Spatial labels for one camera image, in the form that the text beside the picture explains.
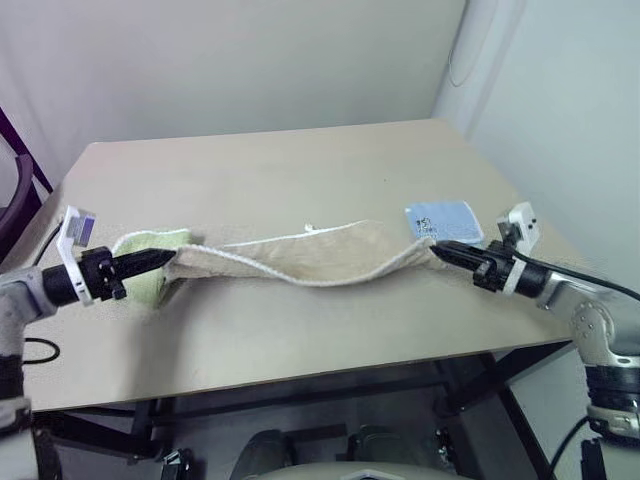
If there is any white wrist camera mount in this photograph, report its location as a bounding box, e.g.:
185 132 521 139
57 204 98 307
496 201 543 297

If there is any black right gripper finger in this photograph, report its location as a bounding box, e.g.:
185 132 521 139
432 244 485 275
431 240 490 262

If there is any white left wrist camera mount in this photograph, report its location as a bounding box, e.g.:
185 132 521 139
57 204 98 307

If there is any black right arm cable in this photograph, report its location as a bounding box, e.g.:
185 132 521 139
509 248 640 303

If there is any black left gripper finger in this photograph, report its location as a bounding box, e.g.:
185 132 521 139
119 255 176 277
117 249 177 269

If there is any black table frame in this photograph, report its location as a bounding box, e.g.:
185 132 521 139
29 340 577 480

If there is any purple chair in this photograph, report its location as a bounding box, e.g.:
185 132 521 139
0 106 55 262

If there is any beige towel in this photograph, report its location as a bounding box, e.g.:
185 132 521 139
163 218 437 302

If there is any beige robot torso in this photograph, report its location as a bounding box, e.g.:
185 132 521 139
226 459 454 480

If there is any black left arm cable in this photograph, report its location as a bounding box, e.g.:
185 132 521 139
21 336 62 366

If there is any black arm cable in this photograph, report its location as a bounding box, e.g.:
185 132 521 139
21 336 62 366
509 248 640 303

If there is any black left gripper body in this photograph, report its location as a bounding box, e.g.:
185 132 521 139
81 245 127 303

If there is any light green towel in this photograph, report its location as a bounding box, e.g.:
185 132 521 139
111 226 194 312

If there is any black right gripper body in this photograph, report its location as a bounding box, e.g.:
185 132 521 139
472 239 517 294

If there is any light blue folded cloth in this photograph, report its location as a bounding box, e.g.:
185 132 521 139
403 198 486 247

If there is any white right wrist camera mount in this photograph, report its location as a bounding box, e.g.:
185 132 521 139
496 201 543 297

